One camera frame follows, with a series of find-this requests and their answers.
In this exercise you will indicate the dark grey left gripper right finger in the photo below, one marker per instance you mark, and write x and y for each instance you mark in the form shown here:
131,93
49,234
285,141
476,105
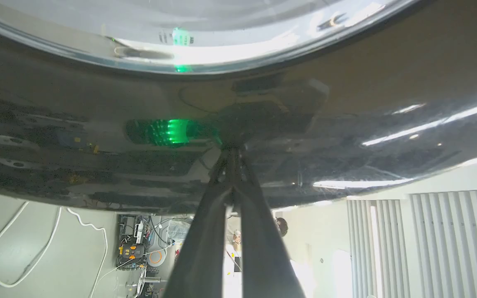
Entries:
263,256

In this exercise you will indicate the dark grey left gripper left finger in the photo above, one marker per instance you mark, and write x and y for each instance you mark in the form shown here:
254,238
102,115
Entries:
205,248

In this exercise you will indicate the glossy dark washing machine door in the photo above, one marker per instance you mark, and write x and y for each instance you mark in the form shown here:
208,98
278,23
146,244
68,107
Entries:
346,103

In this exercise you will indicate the cluttered equipment rack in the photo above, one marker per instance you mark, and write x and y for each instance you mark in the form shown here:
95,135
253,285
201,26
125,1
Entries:
139,256

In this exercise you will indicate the yellow and black device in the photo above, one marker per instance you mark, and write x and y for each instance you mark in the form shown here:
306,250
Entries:
131,251

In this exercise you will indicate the white vertical window blinds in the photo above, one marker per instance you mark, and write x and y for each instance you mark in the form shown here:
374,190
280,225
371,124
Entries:
429,244

